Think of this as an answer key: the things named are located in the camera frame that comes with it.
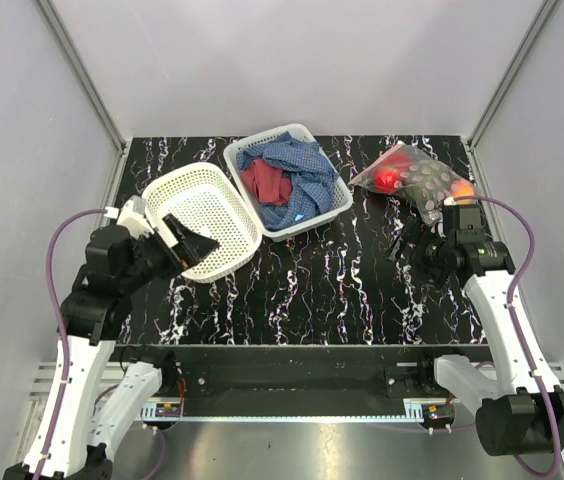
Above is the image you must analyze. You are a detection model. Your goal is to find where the red fake pomegranate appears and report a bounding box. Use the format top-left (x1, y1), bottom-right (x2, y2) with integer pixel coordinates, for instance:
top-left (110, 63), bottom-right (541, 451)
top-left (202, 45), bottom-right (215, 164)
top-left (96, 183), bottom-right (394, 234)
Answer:
top-left (381, 149), bottom-right (413, 174)

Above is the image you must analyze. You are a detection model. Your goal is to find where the empty white perforated basket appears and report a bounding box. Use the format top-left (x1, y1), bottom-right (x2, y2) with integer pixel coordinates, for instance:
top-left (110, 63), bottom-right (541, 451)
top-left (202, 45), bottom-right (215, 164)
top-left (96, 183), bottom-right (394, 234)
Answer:
top-left (142, 162), bottom-right (262, 283)

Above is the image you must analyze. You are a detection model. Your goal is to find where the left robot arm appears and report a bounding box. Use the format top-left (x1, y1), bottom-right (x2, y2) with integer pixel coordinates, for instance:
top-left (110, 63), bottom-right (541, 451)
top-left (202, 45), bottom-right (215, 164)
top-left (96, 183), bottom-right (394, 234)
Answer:
top-left (4, 214), bottom-right (219, 479)

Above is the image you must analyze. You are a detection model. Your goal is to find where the blue checkered cloth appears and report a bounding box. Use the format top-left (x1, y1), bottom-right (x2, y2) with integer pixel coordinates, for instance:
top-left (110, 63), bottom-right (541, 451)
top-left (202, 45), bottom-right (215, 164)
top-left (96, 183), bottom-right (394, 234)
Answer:
top-left (236, 132), bottom-right (338, 231)

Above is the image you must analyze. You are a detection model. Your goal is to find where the orange fake fruit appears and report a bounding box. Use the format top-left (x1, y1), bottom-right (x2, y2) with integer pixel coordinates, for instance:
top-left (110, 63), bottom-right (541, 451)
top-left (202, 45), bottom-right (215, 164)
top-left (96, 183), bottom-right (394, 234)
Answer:
top-left (451, 181), bottom-right (475, 204)

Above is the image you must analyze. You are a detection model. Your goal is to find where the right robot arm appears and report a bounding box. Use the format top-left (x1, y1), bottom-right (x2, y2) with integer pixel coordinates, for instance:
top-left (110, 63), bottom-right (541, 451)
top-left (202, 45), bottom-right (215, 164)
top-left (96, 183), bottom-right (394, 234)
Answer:
top-left (387, 204), bottom-right (564, 456)

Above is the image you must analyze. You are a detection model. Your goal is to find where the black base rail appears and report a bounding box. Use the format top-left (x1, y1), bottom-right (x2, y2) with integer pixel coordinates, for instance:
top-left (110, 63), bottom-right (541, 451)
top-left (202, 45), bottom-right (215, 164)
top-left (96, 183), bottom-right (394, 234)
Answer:
top-left (111, 343), bottom-right (498, 419)

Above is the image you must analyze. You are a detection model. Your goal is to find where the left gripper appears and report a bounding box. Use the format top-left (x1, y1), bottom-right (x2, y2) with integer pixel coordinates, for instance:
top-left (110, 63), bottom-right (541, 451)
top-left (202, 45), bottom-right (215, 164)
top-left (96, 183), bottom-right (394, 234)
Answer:
top-left (121, 212), bottom-right (219, 291)

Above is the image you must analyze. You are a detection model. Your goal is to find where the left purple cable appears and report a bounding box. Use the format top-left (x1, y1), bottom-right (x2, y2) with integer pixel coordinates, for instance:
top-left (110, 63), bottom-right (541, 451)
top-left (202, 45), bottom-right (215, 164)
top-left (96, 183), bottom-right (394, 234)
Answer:
top-left (26, 207), bottom-right (168, 480)

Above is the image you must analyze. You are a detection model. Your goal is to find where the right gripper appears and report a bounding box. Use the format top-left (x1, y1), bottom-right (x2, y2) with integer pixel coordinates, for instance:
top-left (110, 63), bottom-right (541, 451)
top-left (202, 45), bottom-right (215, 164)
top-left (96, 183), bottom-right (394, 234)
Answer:
top-left (379, 215), bottom-right (454, 289)

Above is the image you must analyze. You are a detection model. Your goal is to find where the red fake apple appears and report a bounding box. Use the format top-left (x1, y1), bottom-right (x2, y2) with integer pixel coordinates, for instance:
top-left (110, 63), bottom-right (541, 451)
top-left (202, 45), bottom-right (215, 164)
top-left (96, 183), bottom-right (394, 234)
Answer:
top-left (372, 167), bottom-right (402, 195)

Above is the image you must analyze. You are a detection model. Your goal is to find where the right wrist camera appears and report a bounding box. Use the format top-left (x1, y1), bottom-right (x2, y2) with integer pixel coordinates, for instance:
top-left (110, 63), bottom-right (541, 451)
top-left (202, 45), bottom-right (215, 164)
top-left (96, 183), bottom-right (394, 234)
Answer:
top-left (442, 203), bottom-right (487, 245)

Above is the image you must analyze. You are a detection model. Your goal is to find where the clear zip top bag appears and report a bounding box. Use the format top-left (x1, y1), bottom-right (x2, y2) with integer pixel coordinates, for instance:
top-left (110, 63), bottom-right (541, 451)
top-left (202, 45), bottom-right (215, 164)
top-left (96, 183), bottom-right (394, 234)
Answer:
top-left (348, 141), bottom-right (476, 225)

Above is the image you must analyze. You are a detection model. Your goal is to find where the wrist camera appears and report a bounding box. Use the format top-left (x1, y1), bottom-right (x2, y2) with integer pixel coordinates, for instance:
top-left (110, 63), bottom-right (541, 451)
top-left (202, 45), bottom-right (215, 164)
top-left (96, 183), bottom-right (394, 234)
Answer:
top-left (442, 203), bottom-right (487, 245)
top-left (103, 196), bottom-right (155, 240)

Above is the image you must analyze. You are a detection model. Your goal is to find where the white basket with clothes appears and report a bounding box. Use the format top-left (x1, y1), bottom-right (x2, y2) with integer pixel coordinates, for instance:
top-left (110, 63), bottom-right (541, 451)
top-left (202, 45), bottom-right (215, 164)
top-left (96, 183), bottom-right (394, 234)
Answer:
top-left (223, 123), bottom-right (353, 242)

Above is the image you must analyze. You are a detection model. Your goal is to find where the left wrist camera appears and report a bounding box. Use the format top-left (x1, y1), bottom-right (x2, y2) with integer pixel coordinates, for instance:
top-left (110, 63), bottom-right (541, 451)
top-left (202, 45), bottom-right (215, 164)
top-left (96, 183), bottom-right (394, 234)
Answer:
top-left (103, 196), bottom-right (155, 240)

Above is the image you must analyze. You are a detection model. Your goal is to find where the red cloth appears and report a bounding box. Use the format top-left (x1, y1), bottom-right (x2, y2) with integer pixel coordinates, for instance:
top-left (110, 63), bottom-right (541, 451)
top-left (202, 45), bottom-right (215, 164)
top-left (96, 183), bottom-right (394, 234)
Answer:
top-left (240, 158), bottom-right (292, 206)

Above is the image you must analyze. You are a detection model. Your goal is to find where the green fake melon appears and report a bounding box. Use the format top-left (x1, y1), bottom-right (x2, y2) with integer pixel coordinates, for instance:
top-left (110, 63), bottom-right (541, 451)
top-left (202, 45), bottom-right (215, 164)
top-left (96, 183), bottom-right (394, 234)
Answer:
top-left (397, 159), bottom-right (458, 222)

